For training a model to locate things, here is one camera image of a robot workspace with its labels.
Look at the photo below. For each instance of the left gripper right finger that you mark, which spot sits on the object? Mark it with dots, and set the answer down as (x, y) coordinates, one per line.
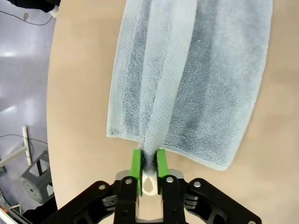
(172, 200)

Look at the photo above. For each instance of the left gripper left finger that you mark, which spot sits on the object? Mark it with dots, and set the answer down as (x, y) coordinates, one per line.
(126, 200)

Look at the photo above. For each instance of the light blue terry towel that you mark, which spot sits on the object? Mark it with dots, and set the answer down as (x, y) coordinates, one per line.
(198, 81)

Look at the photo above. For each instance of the dark grey plastic stool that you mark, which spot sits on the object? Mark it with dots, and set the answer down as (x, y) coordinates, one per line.
(35, 184)

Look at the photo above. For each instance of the person in red jacket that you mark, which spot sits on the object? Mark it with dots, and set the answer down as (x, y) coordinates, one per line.
(35, 3)

